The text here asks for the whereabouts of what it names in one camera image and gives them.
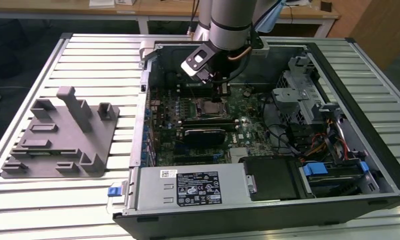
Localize metal socket cover frame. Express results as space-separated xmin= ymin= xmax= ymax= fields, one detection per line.
xmin=194 ymin=98 xmax=231 ymax=119

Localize CPU socket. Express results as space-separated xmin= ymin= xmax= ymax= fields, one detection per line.
xmin=193 ymin=97 xmax=231 ymax=119

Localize silver metal drive cage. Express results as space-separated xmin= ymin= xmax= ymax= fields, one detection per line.
xmin=271 ymin=56 xmax=336 ymax=127

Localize black graphics card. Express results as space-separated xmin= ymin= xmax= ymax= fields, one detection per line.
xmin=181 ymin=127 xmax=227 ymax=146

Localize wooden desk white legs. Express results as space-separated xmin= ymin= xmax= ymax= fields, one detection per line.
xmin=61 ymin=0 xmax=341 ymax=38

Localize green motherboard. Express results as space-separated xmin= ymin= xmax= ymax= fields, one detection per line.
xmin=145 ymin=86 xmax=276 ymax=168

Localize silver finned heat sink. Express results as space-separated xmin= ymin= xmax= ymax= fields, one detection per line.
xmin=228 ymin=147 xmax=249 ymax=163

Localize black expansion slot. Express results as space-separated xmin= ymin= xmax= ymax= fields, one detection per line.
xmin=172 ymin=156 xmax=220 ymax=165

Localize white paper sheet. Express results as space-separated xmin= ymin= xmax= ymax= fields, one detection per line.
xmin=88 ymin=0 xmax=116 ymax=8

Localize wooden cabinet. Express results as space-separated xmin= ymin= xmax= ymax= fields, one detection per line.
xmin=328 ymin=0 xmax=400 ymax=72

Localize silver power supply unit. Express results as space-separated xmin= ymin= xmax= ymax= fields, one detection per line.
xmin=132 ymin=166 xmax=255 ymax=212

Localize hard disk in blue carrier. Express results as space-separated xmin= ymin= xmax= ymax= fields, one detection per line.
xmin=301 ymin=162 xmax=371 ymax=198

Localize grey plastic parts rack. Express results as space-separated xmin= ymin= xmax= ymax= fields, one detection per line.
xmin=0 ymin=86 xmax=121 ymax=179

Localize silver case latch blue tab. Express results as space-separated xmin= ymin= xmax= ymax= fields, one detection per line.
xmin=105 ymin=180 xmax=132 ymax=215

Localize black open PC case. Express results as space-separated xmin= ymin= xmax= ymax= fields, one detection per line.
xmin=112 ymin=37 xmax=400 ymax=240

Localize metal disk bay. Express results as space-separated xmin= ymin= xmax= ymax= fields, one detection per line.
xmin=297 ymin=158 xmax=385 ymax=201

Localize black camera cable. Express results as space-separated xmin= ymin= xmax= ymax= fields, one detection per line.
xmin=208 ymin=24 xmax=259 ymax=83

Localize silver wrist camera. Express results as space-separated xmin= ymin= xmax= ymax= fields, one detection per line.
xmin=180 ymin=44 xmax=221 ymax=85

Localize small wrist camera box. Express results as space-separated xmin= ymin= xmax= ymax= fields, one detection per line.
xmin=251 ymin=37 xmax=271 ymax=58

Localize grey case hinge bracket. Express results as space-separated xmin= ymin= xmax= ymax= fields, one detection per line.
xmin=137 ymin=40 xmax=164 ymax=70

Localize yellow wire bundle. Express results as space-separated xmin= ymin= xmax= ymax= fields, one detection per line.
xmin=299 ymin=143 xmax=325 ymax=161

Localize red wire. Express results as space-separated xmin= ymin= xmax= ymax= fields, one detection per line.
xmin=312 ymin=133 xmax=351 ymax=161

